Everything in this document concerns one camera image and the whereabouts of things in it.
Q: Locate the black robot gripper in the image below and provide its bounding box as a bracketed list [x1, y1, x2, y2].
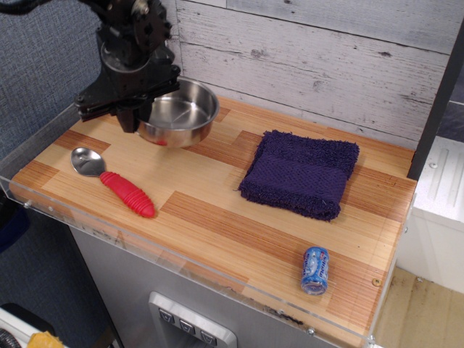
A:
[75, 36, 181, 133]

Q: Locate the small stainless steel pot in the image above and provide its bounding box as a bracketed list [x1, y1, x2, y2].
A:
[137, 77, 220, 148]

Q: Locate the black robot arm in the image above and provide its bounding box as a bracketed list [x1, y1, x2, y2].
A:
[75, 1, 181, 133]

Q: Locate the folded purple towel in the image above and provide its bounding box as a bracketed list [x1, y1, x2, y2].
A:
[239, 130, 360, 221]

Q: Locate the clear acrylic table guard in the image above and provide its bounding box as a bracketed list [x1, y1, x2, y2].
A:
[0, 52, 418, 348]

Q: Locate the grey cabinet with button panel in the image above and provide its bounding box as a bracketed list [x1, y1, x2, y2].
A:
[72, 228, 371, 347]

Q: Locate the blue gum canister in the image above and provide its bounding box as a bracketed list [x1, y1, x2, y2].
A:
[300, 246, 330, 296]

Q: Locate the yellow object bottom left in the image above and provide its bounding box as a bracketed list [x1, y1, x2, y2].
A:
[26, 331, 65, 348]

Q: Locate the white appliance on right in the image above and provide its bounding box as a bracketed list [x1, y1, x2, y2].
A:
[397, 136, 463, 293]

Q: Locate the red handled metal spoon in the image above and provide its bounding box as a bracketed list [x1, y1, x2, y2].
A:
[70, 147, 156, 218]

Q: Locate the black braided cable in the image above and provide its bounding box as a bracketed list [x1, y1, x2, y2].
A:
[0, 0, 48, 15]

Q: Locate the dark vertical post right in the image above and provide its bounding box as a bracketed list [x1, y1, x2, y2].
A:
[407, 22, 463, 181]

